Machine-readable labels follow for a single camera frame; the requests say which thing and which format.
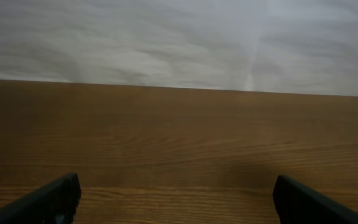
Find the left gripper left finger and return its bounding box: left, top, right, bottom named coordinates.
left=0, top=172, right=82, bottom=224

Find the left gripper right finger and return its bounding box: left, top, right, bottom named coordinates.
left=272, top=174, right=358, bottom=224

